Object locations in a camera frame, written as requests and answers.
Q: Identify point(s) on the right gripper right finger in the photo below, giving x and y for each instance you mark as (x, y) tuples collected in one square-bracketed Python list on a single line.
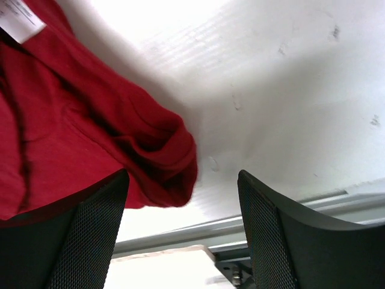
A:
[(293, 246)]

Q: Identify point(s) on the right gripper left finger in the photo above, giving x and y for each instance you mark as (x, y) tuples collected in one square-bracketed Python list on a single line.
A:
[(68, 243)]

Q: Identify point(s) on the dark red t shirt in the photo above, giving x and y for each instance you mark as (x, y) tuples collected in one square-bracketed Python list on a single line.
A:
[(68, 121)]

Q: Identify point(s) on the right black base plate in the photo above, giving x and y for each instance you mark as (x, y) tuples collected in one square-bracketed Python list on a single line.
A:
[(238, 272)]

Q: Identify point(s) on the aluminium frame rail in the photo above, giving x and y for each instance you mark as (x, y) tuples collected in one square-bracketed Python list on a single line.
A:
[(362, 204)]

